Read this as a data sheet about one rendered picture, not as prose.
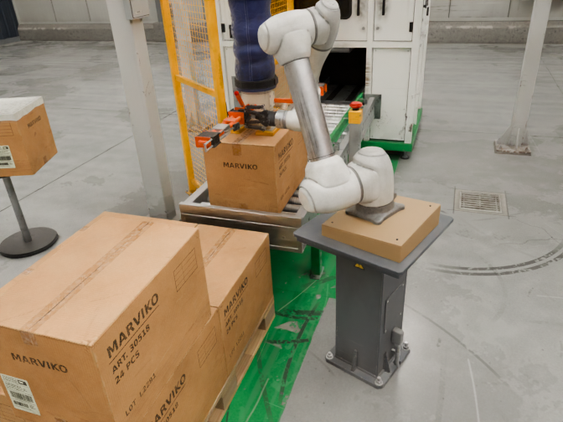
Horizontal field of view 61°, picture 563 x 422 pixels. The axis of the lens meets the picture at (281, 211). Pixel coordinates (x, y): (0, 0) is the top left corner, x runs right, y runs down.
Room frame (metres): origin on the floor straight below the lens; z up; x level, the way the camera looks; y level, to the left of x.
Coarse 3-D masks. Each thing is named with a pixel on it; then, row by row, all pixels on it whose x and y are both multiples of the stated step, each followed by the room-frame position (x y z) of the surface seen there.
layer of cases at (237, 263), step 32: (192, 224) 2.21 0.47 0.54; (224, 256) 1.89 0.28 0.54; (256, 256) 1.92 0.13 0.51; (0, 288) 1.73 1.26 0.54; (224, 288) 1.64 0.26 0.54; (256, 288) 1.89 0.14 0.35; (224, 320) 1.55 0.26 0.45; (256, 320) 1.86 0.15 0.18; (192, 352) 1.31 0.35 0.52; (224, 352) 1.52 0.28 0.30; (0, 384) 1.18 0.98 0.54; (192, 384) 1.27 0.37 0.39; (224, 384) 1.48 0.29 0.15; (0, 416) 1.16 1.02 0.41; (160, 416) 1.08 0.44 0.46; (192, 416) 1.24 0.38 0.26
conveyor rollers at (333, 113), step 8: (328, 104) 4.31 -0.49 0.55; (336, 104) 4.29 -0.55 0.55; (328, 112) 4.11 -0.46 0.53; (336, 112) 4.09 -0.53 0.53; (344, 112) 4.06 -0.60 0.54; (328, 120) 3.85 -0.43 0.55; (336, 120) 3.83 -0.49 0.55; (328, 128) 3.65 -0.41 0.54; (344, 136) 3.43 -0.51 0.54; (296, 192) 2.53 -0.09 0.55; (208, 200) 2.52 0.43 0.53; (296, 200) 2.43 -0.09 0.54; (288, 208) 2.35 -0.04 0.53; (296, 208) 2.33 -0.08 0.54
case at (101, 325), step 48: (96, 240) 1.42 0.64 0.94; (144, 240) 1.41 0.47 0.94; (192, 240) 1.42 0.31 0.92; (48, 288) 1.16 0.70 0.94; (96, 288) 1.15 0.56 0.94; (144, 288) 1.14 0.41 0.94; (192, 288) 1.37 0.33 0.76; (0, 336) 1.01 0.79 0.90; (48, 336) 0.96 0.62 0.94; (96, 336) 0.94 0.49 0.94; (144, 336) 1.10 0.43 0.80; (192, 336) 1.33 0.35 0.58; (48, 384) 0.98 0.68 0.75; (96, 384) 0.92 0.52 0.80; (144, 384) 1.05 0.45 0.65
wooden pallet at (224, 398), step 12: (264, 312) 1.95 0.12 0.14; (264, 324) 1.95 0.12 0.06; (252, 336) 1.79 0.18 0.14; (264, 336) 1.92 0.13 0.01; (252, 348) 1.82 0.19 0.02; (240, 360) 1.74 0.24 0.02; (240, 372) 1.67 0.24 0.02; (228, 384) 1.51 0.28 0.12; (228, 396) 1.50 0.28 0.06; (216, 408) 1.47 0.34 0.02; (204, 420) 1.31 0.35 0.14; (216, 420) 1.40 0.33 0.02
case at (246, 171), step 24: (240, 144) 2.29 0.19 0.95; (264, 144) 2.27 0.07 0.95; (288, 144) 2.45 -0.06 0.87; (216, 168) 2.34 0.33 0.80; (240, 168) 2.30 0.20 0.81; (264, 168) 2.26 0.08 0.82; (288, 168) 2.43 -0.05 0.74; (216, 192) 2.35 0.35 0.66; (240, 192) 2.30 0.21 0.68; (264, 192) 2.26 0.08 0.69; (288, 192) 2.42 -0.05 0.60
